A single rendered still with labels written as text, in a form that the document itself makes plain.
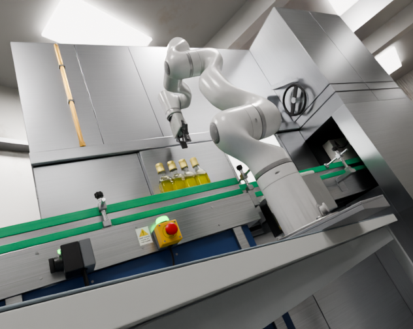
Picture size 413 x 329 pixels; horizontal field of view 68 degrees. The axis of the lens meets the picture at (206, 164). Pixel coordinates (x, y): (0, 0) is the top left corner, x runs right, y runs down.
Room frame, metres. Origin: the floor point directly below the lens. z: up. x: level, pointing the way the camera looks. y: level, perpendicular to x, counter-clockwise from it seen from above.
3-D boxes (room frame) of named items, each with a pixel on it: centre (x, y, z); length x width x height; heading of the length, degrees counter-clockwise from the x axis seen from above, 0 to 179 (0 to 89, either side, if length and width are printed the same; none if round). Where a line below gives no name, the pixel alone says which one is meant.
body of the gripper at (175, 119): (1.34, 0.05, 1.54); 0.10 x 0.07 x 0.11; 33
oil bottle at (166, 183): (1.25, 0.20, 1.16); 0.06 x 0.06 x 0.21; 33
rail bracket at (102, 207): (0.93, 0.37, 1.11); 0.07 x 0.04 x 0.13; 32
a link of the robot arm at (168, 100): (1.34, 0.05, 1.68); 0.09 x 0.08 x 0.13; 112
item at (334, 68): (2.00, -1.07, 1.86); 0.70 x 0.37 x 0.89; 122
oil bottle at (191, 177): (1.31, 0.10, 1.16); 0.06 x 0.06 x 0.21; 33
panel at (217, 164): (1.59, -0.09, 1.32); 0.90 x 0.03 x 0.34; 122
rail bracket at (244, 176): (1.29, -0.11, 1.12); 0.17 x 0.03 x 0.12; 32
